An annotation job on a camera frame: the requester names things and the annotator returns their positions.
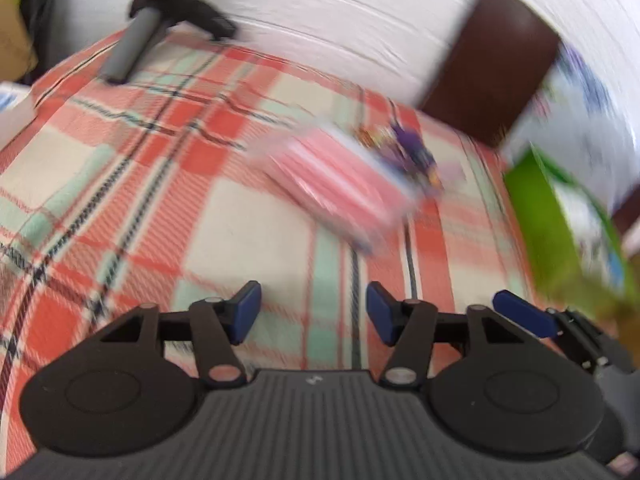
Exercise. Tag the plaid tablecloth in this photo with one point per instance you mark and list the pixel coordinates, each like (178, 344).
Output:
(150, 195)

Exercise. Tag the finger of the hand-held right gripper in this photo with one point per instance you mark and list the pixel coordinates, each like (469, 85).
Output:
(525, 312)

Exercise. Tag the green black mesh chair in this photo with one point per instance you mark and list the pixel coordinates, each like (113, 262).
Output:
(42, 15)

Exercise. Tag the white printed cloth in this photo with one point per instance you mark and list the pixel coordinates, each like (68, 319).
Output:
(590, 105)

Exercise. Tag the white power strip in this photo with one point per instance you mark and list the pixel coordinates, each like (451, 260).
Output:
(12, 112)

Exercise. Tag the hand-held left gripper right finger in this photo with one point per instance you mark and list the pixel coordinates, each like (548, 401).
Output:
(382, 312)

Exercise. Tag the pink box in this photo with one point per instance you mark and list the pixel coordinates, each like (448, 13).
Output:
(340, 185)

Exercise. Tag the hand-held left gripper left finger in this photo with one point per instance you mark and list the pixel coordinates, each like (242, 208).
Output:
(246, 312)

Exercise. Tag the purple trinket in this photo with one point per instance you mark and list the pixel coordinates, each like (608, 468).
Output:
(410, 152)

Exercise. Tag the green and white box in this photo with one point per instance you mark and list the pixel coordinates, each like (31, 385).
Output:
(555, 230)

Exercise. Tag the brown chair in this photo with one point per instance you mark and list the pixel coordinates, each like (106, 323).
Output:
(490, 65)

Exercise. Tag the cardboard box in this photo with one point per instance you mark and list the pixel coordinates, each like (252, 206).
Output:
(12, 30)

